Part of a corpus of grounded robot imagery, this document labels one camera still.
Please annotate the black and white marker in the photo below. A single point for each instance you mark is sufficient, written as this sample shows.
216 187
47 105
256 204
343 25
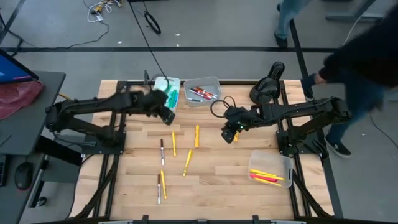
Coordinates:
195 99

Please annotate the person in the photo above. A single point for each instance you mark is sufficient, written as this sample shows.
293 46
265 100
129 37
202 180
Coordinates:
287 15
367 62

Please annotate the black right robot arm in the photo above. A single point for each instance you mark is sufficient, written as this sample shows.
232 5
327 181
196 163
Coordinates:
295 110

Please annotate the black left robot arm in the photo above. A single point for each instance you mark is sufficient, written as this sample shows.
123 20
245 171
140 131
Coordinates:
93 104

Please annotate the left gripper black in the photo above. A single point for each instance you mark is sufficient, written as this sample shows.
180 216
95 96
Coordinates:
157 102

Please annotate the black clamp post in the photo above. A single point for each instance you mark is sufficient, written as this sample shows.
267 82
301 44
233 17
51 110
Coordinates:
146 77

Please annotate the slim red marker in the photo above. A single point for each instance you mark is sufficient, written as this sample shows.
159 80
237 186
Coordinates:
264 178

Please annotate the black desk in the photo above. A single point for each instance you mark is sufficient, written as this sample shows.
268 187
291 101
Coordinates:
37 124

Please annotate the slim yellow marker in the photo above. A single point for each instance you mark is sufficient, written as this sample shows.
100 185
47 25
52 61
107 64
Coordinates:
187 161
273 177
174 144
163 184
261 172
269 182

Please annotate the magenta and white marker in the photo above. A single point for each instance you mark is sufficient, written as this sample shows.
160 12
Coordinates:
196 94

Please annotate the red and white marker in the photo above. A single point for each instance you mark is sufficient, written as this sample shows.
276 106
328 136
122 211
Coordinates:
205 91

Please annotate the black frame bracket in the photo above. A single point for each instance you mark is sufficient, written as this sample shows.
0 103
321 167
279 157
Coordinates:
255 218
145 218

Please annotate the pale yellow cap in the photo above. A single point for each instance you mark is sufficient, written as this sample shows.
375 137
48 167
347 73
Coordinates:
237 137

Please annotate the grey desk foot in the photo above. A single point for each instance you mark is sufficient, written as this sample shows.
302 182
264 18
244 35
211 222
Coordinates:
342 16

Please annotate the red cloth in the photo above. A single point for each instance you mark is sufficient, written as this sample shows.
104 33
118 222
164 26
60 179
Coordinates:
18 96

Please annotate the turquoise highlighter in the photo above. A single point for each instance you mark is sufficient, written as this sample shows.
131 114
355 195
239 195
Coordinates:
176 101

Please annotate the black desk lamp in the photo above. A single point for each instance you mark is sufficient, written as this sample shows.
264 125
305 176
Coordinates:
264 90

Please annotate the yellow marker cap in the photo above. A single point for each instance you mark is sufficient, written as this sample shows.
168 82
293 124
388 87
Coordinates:
196 137

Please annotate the laptop with blue screen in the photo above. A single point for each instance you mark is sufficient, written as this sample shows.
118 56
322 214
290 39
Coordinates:
12 71

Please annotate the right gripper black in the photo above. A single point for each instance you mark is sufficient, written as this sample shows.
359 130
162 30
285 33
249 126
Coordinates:
236 119

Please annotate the black computer mouse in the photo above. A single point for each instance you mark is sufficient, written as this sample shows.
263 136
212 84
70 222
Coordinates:
23 174

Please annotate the green highlighter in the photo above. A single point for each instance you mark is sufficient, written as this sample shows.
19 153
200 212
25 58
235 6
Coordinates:
172 98

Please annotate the black caster wheel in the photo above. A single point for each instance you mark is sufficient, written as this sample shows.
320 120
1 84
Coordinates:
42 201

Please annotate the white plastic bin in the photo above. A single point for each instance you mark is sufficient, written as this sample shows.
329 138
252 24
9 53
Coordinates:
160 82

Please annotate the clear plastic bin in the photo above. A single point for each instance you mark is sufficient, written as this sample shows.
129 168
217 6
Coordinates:
267 158

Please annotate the grey plastic bin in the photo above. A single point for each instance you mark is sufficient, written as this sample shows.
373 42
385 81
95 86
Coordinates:
208 101

